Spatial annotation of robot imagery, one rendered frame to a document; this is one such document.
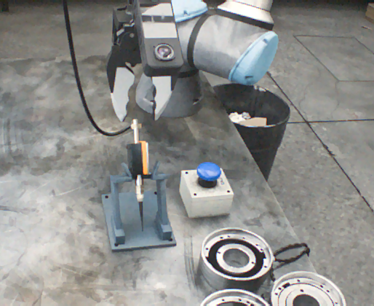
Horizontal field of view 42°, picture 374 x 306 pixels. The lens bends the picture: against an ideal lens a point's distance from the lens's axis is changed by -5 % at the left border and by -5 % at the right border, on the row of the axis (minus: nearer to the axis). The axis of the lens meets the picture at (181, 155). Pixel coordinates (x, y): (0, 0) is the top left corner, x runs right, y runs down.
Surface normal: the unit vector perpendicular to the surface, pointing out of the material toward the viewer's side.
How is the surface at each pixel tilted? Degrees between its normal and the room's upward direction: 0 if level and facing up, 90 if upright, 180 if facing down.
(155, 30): 32
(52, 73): 0
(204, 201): 90
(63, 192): 0
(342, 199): 0
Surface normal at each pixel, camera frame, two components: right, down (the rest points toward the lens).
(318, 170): 0.10, -0.81
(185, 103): 0.42, 0.29
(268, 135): 0.30, 0.62
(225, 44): -0.43, 0.14
